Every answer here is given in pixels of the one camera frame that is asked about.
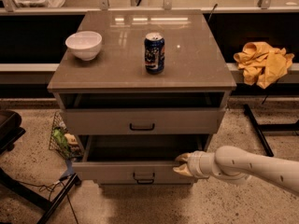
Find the black stand leg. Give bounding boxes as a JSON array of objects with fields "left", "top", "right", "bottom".
[
  {"left": 244, "top": 105, "right": 299, "bottom": 157},
  {"left": 0, "top": 168, "right": 82, "bottom": 224}
]

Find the wire basket with items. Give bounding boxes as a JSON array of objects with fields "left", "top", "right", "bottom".
[{"left": 49, "top": 112, "right": 82, "bottom": 160}]

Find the grey drawer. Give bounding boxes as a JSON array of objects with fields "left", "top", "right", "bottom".
[
  {"left": 55, "top": 91, "right": 227, "bottom": 135},
  {"left": 72, "top": 133, "right": 211, "bottom": 186}
]

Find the yellow cloth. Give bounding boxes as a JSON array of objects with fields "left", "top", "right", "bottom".
[{"left": 234, "top": 42, "right": 294, "bottom": 89}]

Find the blue soda can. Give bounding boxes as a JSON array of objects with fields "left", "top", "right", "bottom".
[{"left": 144, "top": 32, "right": 164, "bottom": 74}]

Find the black office chair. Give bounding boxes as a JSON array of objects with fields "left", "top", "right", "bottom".
[{"left": 0, "top": 110, "right": 25, "bottom": 154}]

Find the black floor cable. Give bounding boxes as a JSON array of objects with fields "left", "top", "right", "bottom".
[{"left": 18, "top": 177, "right": 80, "bottom": 224}]

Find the grey drawer cabinet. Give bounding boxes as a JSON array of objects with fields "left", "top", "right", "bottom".
[{"left": 47, "top": 9, "right": 237, "bottom": 187}]

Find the black stand leg right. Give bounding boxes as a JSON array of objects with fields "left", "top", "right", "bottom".
[{"left": 244, "top": 105, "right": 299, "bottom": 157}]

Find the black stand leg left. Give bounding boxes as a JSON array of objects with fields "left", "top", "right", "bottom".
[{"left": 0, "top": 168, "right": 82, "bottom": 224}]

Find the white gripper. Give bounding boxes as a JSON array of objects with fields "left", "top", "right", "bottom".
[{"left": 173, "top": 151, "right": 218, "bottom": 178}]

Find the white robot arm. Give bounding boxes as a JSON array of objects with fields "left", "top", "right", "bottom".
[{"left": 173, "top": 146, "right": 299, "bottom": 195}]

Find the white ceramic bowl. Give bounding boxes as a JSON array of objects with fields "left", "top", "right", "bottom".
[{"left": 65, "top": 31, "right": 102, "bottom": 61}]

